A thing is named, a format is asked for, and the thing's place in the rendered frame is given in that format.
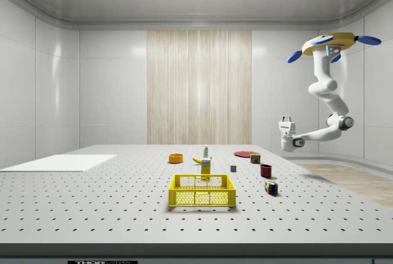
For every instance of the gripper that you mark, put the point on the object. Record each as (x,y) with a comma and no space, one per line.
(286,126)

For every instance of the grey cube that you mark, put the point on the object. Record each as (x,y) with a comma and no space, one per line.
(233,169)

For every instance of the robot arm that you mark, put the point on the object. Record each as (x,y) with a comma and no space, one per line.
(322,70)

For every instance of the flat-sided can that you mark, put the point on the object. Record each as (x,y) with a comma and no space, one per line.
(255,158)

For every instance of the dark red mug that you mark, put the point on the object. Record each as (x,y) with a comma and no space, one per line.
(266,171)

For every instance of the red plate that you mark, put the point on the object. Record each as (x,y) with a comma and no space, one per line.
(242,154)

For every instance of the puzzle cube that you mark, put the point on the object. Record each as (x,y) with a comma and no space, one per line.
(271,188)

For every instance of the small white bottle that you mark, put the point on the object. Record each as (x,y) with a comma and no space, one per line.
(205,152)

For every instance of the yellow carton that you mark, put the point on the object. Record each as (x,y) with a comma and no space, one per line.
(205,166)

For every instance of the banana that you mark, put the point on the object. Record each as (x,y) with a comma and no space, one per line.
(196,161)

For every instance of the drone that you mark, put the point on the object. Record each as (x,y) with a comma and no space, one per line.
(336,38)

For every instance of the yellow basket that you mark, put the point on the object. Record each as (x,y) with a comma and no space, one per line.
(202,198)

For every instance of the yellow bowl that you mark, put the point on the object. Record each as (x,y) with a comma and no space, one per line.
(176,158)

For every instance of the white board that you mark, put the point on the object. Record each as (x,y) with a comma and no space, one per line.
(58,162)

